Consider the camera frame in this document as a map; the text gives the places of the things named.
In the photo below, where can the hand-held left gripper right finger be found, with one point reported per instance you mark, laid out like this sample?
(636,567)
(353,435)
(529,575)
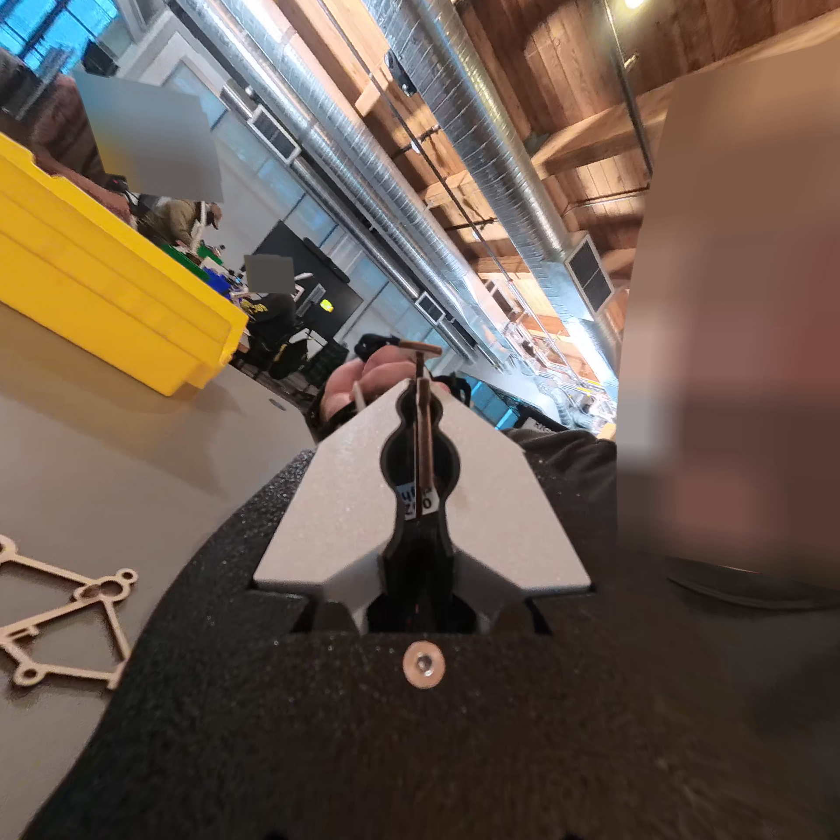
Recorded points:
(512,518)

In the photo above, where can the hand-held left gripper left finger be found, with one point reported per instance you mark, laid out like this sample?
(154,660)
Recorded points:
(328,512)

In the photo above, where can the long wooden model strut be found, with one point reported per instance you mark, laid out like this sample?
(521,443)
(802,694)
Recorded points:
(425,446)

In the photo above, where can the wooden bicycle frame assembly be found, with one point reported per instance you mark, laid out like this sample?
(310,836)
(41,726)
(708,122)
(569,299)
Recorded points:
(117,630)

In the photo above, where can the person's right forearm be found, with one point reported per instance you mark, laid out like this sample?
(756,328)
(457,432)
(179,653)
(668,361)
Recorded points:
(571,459)

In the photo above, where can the person's right hand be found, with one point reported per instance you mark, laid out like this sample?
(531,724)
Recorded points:
(367,380)

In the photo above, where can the blue plastic bin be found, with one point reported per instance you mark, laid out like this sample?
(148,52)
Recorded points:
(220,282)

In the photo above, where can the small green bin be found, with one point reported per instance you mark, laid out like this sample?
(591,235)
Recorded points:
(197,253)

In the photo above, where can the yellow plastic bin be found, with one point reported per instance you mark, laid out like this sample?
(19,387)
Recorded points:
(98,262)

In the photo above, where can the black ceiling speaker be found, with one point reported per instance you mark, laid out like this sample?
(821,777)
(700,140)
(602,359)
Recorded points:
(400,72)

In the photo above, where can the white duct vent grille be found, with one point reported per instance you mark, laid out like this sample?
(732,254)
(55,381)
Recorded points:
(274,131)
(589,275)
(430,307)

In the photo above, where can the black wall screen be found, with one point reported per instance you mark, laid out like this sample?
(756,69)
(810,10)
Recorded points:
(308,275)

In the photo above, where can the medium silver ventilation duct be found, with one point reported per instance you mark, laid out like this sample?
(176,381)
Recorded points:
(341,151)

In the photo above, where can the large silver ventilation duct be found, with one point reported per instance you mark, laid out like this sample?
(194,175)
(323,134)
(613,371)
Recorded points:
(472,118)

